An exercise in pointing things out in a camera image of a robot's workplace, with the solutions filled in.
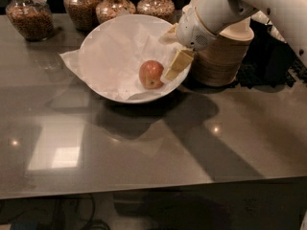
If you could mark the front stack of paper bowls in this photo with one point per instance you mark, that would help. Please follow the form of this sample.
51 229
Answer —
218 64

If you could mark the far left glass cereal jar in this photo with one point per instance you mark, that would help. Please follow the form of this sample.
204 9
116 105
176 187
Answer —
31 18

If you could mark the red yellow apple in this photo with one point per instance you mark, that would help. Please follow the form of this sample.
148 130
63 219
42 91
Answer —
150 73

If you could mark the white bowl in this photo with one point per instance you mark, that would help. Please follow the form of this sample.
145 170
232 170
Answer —
105 80

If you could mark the white paper liner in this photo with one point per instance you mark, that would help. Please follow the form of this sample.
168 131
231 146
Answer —
112 58

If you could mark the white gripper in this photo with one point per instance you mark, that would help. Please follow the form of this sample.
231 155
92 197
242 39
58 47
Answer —
191 30

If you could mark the glass cereal jar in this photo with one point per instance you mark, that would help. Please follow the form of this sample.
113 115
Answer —
163 9
109 9
82 13
31 18

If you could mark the rear stack of paper bowls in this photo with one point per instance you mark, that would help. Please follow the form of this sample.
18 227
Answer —
191 32

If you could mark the black cutlery organizer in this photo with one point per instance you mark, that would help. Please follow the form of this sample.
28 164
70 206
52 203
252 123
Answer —
267 61

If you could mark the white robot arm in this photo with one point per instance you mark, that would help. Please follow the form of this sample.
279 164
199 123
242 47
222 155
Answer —
288 16

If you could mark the stack of paper bowls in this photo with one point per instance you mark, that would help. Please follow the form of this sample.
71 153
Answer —
218 64
191 32

